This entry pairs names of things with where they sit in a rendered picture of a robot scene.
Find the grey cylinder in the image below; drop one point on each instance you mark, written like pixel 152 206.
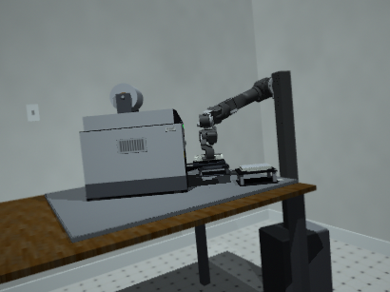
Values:
pixel 136 95

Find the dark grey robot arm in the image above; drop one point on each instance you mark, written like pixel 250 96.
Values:
pixel 227 107

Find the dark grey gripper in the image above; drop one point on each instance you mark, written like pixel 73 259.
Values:
pixel 210 136

